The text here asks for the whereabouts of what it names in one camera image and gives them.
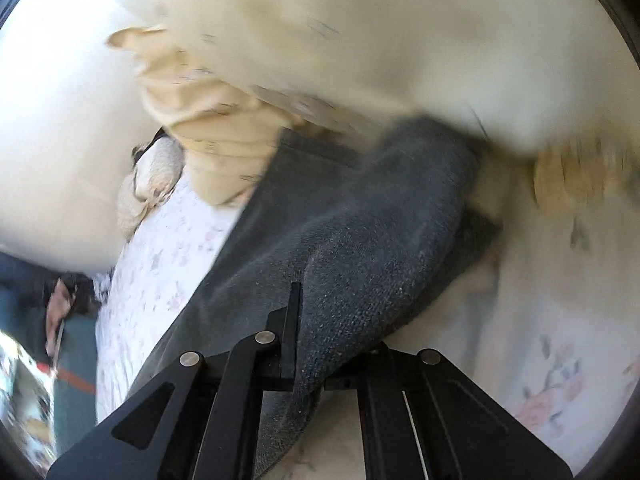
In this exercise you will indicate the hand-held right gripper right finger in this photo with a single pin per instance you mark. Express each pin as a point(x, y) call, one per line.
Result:
point(387, 375)

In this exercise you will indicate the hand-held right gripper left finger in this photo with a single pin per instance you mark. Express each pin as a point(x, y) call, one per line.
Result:
point(287, 345)

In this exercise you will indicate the grey pants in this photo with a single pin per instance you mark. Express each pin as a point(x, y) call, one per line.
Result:
point(350, 220)

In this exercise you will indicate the floral bedsheet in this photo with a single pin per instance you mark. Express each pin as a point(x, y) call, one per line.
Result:
point(165, 260)

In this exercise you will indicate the tan cloth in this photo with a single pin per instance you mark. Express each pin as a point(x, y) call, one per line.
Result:
point(220, 150)

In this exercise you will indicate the teal mattress with orange trim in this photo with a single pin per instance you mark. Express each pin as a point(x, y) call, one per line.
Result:
point(75, 355)

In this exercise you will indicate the beige crumpled cloth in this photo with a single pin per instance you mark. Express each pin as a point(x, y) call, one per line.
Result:
point(150, 180)

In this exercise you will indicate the dark clothing pile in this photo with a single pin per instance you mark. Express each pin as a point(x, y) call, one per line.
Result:
point(75, 295)

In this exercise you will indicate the cream blanket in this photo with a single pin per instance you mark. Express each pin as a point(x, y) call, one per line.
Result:
point(400, 35)

